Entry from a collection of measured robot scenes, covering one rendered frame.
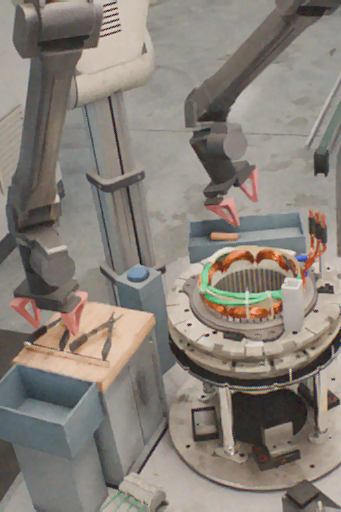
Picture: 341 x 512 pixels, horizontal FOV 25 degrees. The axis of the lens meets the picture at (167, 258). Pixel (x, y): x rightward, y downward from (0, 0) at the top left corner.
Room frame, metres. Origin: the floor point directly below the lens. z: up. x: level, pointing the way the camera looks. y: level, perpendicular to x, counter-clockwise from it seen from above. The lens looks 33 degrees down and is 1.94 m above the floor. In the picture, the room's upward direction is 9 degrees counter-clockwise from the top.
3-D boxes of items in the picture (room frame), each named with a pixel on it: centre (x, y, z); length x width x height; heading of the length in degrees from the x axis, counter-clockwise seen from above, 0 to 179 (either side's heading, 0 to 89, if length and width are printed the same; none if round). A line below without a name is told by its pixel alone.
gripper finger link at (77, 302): (1.14, 0.20, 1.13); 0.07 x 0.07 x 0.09; 61
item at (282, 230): (1.44, -0.18, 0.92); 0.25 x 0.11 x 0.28; 84
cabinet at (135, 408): (1.14, 0.17, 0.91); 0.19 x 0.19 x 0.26; 60
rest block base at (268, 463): (1.03, -0.15, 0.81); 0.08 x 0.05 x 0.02; 101
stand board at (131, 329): (1.15, 0.17, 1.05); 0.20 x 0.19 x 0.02; 150
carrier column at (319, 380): (1.07, -0.24, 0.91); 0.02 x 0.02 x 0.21
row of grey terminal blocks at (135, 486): (0.99, 0.11, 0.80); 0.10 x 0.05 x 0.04; 48
